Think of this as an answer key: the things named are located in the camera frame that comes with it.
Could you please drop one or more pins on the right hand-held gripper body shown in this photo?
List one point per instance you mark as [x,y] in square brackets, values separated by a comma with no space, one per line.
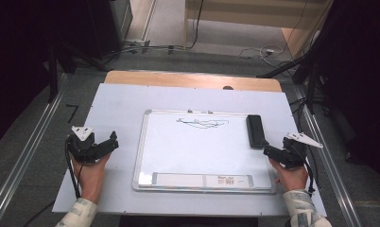
[293,154]

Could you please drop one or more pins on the person's left hand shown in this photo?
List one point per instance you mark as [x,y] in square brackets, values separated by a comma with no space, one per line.
[90,179]

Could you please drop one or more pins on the metal floor rail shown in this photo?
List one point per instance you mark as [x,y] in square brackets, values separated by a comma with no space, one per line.
[24,157]
[331,170]

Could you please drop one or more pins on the white board panel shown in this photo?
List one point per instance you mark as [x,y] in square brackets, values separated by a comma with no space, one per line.
[122,104]

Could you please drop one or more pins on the power strip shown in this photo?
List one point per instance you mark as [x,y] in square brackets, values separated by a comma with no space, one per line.
[136,43]

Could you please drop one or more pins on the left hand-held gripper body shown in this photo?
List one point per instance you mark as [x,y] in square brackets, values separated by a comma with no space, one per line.
[82,148]

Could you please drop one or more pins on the black metal stand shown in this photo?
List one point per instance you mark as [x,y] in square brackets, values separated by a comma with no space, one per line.
[53,75]
[311,85]

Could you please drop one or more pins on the person's right hand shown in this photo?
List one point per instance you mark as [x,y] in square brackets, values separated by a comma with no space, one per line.
[292,178]

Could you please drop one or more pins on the white whiteboard with metal frame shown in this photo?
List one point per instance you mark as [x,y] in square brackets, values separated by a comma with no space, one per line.
[203,151]

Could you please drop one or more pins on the light wooden furniture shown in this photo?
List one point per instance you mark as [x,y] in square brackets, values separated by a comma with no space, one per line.
[248,12]

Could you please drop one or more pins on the black whiteboard eraser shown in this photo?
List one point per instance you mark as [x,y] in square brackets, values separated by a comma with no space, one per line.
[255,130]

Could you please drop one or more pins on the wooden table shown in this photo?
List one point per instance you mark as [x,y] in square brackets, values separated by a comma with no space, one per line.
[185,80]

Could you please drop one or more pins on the black cabinet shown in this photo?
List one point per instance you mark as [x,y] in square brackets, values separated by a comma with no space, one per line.
[107,25]

